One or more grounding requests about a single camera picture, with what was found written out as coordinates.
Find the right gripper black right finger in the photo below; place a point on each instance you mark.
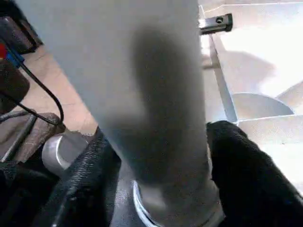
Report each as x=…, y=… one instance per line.
x=248, y=184

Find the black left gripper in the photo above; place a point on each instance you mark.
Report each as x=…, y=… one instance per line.
x=215, y=23

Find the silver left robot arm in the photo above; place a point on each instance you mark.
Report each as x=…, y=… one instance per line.
x=61, y=151

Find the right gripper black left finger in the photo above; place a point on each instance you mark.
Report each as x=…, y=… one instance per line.
x=90, y=184

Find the white plastic table leg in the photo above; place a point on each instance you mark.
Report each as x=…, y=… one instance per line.
x=106, y=59

